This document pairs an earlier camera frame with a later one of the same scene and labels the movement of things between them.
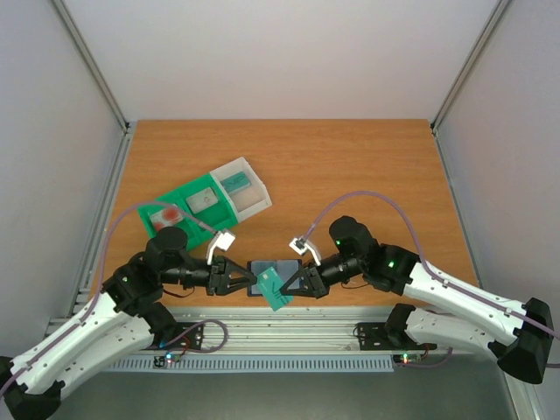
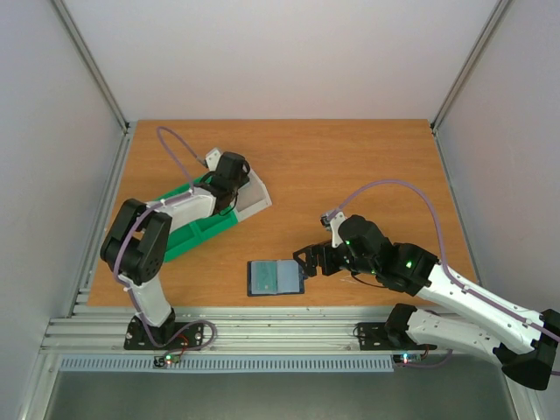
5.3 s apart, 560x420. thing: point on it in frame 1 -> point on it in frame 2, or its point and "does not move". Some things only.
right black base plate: [374, 336] does not move
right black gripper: [317, 279] -> [320, 258]
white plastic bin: [247, 201] does not move
